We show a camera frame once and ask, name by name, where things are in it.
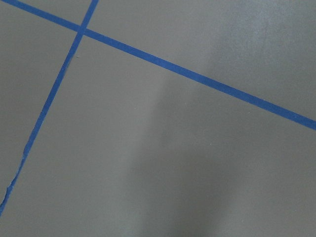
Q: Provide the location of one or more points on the long blue tape strip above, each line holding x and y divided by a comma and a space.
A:
236, 93

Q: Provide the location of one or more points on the crossing blue tape strip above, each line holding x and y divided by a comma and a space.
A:
80, 30

